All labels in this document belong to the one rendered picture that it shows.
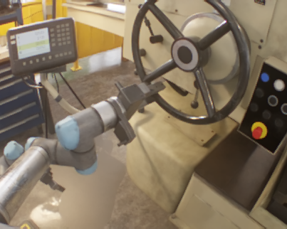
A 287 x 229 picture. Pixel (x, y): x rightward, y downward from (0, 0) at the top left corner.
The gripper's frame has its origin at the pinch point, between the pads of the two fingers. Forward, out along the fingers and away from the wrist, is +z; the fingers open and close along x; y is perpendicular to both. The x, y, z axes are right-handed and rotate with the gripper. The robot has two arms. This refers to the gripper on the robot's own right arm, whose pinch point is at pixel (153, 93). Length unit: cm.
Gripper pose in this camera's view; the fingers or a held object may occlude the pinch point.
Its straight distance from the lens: 66.1
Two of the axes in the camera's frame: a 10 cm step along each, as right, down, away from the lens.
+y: -5.7, -7.9, 2.1
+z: 7.3, -3.8, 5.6
